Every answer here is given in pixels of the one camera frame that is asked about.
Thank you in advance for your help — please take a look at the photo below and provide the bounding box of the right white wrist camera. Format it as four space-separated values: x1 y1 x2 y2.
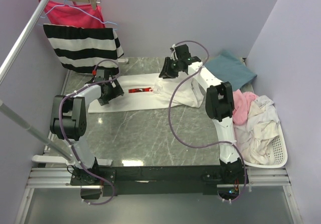
170 44 177 61

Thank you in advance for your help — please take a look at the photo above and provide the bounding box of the white coca cola t shirt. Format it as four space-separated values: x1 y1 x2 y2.
88 72 204 114

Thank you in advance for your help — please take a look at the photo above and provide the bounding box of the pile of white clothes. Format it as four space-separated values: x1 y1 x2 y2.
232 90 280 165

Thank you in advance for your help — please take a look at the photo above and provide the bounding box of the folded blue t shirt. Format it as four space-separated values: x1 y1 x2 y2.
205 50 257 91

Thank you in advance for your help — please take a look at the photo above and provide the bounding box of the white rack foot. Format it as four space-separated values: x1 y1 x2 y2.
32 155 112 166

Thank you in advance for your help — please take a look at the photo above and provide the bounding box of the silver clothes rack pole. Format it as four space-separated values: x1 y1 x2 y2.
1 0 72 163

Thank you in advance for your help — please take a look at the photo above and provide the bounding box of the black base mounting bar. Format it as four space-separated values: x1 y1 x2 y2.
70 162 248 199

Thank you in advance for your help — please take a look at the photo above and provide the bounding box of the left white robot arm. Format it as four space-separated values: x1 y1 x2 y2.
50 67 124 185

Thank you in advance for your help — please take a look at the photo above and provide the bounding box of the black and white striped garment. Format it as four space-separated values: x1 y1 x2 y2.
43 24 124 74

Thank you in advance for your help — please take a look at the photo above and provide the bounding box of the light blue wire hanger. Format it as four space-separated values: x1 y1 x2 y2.
44 0 117 28

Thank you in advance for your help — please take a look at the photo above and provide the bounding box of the pink red garment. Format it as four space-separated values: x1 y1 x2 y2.
44 1 105 29

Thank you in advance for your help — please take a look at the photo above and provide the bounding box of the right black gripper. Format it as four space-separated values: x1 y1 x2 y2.
158 57 181 80

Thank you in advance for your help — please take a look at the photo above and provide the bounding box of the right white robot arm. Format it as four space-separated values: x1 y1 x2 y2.
159 41 242 164

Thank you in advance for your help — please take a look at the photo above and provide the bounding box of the white laundry basket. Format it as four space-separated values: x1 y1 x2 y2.
245 125 288 169

